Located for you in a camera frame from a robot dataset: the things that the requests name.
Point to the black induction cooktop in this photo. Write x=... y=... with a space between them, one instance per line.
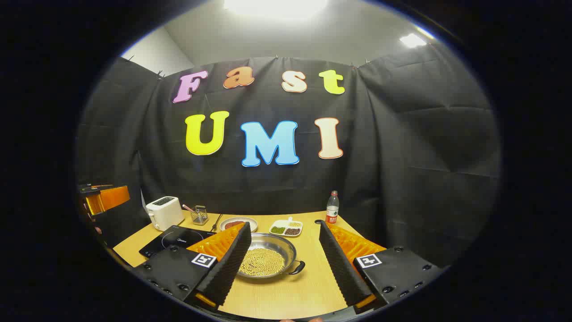
x=174 y=239

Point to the pile of dark red beans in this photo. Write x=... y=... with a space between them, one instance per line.
x=292 y=231

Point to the pile of yellow soybeans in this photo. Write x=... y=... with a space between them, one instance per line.
x=263 y=261

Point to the clear bottle with red label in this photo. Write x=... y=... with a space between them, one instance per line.
x=332 y=210

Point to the large ceiling light panel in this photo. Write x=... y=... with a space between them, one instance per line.
x=277 y=6

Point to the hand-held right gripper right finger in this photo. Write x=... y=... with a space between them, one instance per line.
x=342 y=264

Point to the small ceiling light panel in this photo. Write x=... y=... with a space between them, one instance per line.
x=412 y=40

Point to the white toaster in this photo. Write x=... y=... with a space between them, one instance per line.
x=163 y=214

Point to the pink straw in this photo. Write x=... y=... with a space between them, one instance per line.
x=187 y=208

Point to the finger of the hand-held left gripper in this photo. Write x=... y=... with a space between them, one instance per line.
x=109 y=199

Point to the pile of green beans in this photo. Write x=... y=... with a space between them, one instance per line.
x=278 y=230

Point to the white divided dish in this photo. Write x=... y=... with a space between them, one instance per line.
x=283 y=223

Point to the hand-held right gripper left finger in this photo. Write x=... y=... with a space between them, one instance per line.
x=232 y=264

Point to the white round plate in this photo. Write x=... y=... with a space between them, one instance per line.
x=250 y=222

